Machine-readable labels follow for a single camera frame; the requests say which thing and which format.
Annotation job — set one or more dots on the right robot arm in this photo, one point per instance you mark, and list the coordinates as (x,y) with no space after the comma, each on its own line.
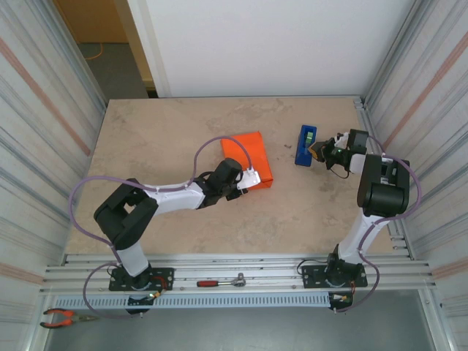
(384,190)

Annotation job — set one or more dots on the blue tape dispenser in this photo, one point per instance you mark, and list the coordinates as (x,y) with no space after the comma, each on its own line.
(301,153)

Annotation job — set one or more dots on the brown wooden panel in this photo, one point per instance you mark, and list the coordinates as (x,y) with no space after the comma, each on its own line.
(95,20)

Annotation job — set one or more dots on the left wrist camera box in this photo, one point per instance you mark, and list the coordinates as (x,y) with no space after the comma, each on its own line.
(250,179)

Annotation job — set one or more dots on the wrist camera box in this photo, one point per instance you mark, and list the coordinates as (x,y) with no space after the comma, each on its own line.
(340,139)
(250,179)

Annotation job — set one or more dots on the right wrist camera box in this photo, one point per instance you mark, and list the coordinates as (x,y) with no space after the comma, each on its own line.
(340,139)

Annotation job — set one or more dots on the aluminium side rail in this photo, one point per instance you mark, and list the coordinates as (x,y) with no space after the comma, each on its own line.
(365,117)

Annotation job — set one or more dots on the aluminium rail frame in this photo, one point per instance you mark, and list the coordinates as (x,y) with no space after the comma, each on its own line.
(256,268)

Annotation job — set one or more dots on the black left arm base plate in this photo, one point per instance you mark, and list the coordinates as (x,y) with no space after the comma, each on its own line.
(164,276)

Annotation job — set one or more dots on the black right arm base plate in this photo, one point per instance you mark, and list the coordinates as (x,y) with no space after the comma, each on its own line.
(312,274)

